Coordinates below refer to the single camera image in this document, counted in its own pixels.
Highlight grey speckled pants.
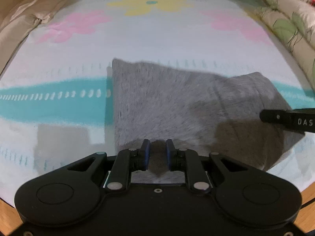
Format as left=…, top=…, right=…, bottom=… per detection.
left=112, top=59, right=304, bottom=183

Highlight floral bed sheet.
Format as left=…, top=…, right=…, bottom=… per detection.
left=1, top=0, right=314, bottom=204

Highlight beige pillow near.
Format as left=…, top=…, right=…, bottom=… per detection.
left=1, top=17, right=39, bottom=73

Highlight beige pillow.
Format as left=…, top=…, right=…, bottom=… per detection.
left=1, top=17, right=39, bottom=73
left=0, top=0, right=87, bottom=30

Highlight beige pillow far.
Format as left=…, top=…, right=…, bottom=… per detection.
left=0, top=0, right=87, bottom=30

